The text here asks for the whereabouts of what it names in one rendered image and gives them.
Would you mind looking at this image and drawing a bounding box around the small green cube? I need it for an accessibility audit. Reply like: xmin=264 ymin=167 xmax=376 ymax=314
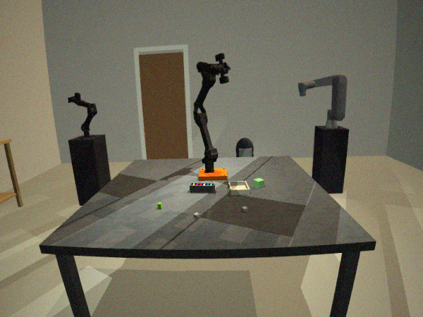
xmin=254 ymin=178 xmax=264 ymax=189

